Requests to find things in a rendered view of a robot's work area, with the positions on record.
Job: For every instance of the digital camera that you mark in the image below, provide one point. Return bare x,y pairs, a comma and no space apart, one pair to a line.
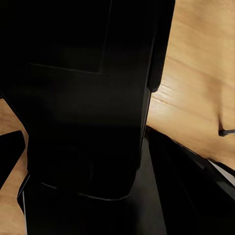
79,75

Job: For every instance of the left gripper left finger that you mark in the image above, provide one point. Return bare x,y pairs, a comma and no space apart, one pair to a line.
12,146

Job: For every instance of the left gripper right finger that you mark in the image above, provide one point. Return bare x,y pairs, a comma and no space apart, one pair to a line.
192,202

